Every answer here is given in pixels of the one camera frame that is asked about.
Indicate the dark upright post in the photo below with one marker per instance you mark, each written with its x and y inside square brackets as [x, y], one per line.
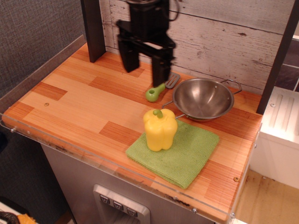
[93, 29]
[280, 56]

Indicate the clear acrylic front guard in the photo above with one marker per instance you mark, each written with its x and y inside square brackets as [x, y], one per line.
[215, 190]

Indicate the green handled grey spatula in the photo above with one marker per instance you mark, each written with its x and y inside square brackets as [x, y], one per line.
[152, 94]

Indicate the dark right upright post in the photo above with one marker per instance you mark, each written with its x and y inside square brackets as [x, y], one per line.
[280, 56]

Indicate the stainless steel bowl with handles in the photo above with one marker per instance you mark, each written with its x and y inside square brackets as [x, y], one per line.
[203, 99]

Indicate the yellow toy bell pepper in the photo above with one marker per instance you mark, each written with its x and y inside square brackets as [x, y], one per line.
[160, 128]

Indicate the green knitted cloth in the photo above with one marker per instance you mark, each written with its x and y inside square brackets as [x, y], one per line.
[180, 164]

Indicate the dark left upright post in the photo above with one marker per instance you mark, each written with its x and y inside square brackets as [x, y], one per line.
[93, 29]

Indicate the grey toy fridge cabinet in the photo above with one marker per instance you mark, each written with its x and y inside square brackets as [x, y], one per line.
[77, 178]

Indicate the yellow orange object bottom left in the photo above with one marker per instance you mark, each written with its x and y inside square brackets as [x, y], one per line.
[25, 219]

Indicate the silver dispenser button panel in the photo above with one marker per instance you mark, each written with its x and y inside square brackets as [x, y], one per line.
[114, 208]

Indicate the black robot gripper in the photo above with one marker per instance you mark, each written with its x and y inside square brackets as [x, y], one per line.
[146, 33]

